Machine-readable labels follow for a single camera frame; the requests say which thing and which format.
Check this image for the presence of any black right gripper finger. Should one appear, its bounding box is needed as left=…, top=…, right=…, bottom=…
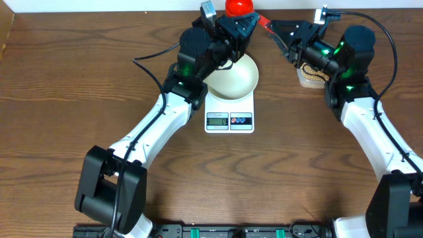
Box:
left=270, top=20, right=301, bottom=42
left=270, top=33, right=290, bottom=60

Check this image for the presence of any cream round bowl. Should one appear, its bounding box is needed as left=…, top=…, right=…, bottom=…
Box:
left=204, top=55, right=259, bottom=100

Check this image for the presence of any white digital kitchen scale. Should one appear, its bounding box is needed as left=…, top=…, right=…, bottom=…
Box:
left=204, top=92, right=254, bottom=134

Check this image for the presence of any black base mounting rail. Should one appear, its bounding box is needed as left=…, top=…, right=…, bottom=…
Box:
left=72, top=223, right=334, bottom=238

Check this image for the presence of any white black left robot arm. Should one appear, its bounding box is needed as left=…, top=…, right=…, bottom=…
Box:
left=75, top=12, right=260, bottom=237

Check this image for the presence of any red measuring scoop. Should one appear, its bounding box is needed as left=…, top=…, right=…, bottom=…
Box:
left=225, top=0, right=274, bottom=34

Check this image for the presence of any clear plastic container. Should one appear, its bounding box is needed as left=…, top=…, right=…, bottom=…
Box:
left=297, top=67, right=326, bottom=89

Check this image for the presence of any tan soybeans pile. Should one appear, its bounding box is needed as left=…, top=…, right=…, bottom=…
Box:
left=301, top=63, right=329, bottom=81

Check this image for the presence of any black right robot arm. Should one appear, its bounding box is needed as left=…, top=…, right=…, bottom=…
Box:
left=270, top=20, right=422, bottom=237

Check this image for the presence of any black left camera cable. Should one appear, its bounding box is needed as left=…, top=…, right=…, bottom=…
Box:
left=107, top=42, right=181, bottom=238

